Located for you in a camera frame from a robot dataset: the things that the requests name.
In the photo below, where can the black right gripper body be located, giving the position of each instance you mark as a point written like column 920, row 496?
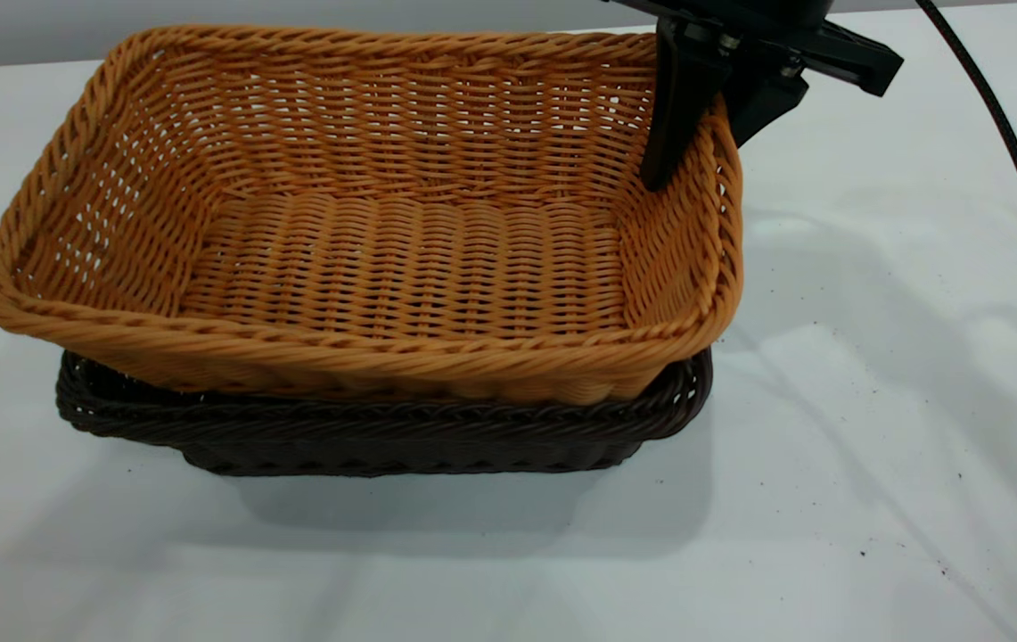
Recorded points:
column 766, row 22

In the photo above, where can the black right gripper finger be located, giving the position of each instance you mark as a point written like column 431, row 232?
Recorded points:
column 762, row 98
column 677, row 107

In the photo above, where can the orange woven wicker basket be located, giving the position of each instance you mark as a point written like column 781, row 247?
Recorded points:
column 401, row 267

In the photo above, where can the black woven wicker basket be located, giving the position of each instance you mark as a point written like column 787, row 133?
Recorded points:
column 383, row 439

